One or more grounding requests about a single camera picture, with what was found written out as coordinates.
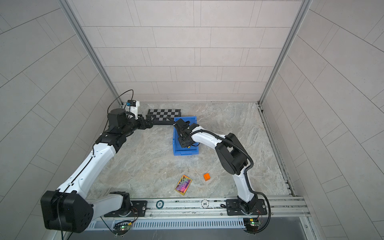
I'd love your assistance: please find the right circuit board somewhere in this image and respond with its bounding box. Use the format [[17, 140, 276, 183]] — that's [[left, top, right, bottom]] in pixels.
[[243, 218, 262, 234]]

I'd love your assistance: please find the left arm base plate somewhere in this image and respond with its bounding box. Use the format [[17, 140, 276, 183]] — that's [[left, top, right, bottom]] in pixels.
[[104, 201, 148, 218]]

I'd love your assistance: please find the black ring sticker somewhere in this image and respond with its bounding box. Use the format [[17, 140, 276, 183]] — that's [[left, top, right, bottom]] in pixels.
[[156, 200, 164, 209]]

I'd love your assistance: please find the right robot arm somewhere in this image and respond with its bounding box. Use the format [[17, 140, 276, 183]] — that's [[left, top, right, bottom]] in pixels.
[[173, 119, 258, 215]]

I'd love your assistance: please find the blue plastic bin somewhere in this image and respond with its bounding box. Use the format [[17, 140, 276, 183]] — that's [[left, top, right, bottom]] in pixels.
[[173, 117, 199, 156]]

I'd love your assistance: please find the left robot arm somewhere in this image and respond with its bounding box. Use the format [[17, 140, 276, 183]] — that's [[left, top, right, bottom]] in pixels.
[[41, 109, 153, 233]]

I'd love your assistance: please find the left circuit board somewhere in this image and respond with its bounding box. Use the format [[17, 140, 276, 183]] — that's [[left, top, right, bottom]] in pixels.
[[114, 221, 134, 236]]

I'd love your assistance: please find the white vent grille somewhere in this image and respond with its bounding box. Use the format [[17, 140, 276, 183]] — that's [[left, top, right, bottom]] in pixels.
[[86, 218, 245, 231]]

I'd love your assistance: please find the colourful card pack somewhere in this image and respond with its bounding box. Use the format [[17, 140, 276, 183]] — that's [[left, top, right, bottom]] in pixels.
[[175, 175, 192, 196]]

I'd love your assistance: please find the white round sticker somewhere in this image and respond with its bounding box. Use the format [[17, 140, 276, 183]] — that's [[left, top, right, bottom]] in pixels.
[[201, 200, 209, 209]]

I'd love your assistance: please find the black white checkerboard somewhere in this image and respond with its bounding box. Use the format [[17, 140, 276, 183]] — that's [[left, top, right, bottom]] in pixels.
[[147, 109, 181, 122]]

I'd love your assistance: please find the aluminium front rail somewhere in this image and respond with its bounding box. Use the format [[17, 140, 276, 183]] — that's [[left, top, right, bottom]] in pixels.
[[86, 196, 310, 221]]

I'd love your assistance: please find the small orange cube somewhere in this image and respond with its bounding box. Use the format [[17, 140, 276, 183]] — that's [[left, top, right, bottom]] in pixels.
[[204, 173, 211, 181]]

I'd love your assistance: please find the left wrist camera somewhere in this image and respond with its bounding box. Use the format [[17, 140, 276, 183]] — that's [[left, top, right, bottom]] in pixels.
[[125, 100, 140, 120]]

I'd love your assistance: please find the circuit board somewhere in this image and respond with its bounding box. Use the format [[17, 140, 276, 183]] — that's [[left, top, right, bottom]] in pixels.
[[114, 221, 134, 236], [243, 218, 262, 234]]

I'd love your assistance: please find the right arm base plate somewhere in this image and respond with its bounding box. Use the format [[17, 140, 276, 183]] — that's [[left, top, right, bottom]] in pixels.
[[225, 199, 268, 216]]

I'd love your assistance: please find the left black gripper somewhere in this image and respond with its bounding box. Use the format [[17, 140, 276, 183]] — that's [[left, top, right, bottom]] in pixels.
[[120, 113, 157, 138]]

